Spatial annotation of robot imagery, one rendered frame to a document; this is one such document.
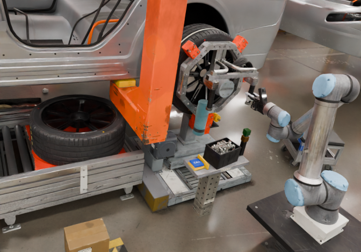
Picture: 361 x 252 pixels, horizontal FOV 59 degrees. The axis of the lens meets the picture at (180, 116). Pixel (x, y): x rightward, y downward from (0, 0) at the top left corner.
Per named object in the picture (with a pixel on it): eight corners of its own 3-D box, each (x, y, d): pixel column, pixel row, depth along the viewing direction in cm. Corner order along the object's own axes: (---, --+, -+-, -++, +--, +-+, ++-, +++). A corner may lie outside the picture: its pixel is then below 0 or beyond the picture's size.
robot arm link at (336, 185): (345, 208, 181) (356, 184, 173) (320, 210, 177) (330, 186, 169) (328, 191, 194) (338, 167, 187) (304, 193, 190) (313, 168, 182)
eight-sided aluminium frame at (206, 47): (230, 106, 257) (246, 40, 231) (235, 109, 253) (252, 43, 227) (172, 114, 230) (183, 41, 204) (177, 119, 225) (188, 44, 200)
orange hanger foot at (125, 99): (128, 96, 258) (131, 55, 242) (156, 129, 221) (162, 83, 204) (108, 98, 250) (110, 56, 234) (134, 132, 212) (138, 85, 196)
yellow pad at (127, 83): (129, 79, 249) (129, 73, 246) (136, 86, 239) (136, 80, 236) (112, 80, 242) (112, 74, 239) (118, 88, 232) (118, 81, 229)
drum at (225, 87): (215, 85, 238) (219, 67, 231) (232, 98, 222) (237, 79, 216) (200, 86, 231) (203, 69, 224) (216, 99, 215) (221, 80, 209)
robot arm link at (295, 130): (367, 70, 160) (294, 126, 218) (346, 69, 156) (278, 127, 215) (375, 90, 155) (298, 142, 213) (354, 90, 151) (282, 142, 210)
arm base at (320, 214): (343, 217, 189) (349, 204, 185) (326, 229, 178) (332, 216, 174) (315, 198, 202) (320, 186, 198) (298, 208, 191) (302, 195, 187)
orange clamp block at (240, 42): (234, 49, 231) (242, 40, 230) (241, 53, 226) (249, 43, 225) (229, 44, 227) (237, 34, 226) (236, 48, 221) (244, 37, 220)
